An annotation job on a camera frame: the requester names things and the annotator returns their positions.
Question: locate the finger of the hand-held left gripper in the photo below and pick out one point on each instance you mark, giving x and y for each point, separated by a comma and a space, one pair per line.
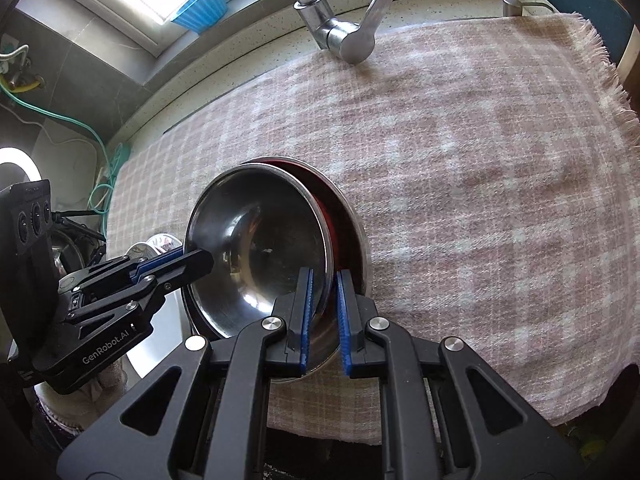
160, 256
185, 267

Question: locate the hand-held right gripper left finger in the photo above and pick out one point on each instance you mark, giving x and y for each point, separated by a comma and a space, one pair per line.
306, 320

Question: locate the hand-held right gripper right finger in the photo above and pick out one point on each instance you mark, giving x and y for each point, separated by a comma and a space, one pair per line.
344, 325

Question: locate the small pink floral plate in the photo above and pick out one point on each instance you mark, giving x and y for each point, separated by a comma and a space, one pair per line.
150, 246

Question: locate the small steel bowl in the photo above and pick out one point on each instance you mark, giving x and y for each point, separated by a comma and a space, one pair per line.
250, 240

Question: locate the large steel bowl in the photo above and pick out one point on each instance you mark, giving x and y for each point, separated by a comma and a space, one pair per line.
352, 240

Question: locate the steel pot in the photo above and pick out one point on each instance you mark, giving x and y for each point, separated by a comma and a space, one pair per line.
75, 252

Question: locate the pink checkered cloth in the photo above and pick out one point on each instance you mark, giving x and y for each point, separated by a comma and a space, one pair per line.
450, 185

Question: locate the blue fluted cup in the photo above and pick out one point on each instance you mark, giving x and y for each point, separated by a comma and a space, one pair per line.
200, 5

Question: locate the chrome faucet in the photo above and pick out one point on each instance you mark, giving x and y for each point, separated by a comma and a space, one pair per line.
340, 35

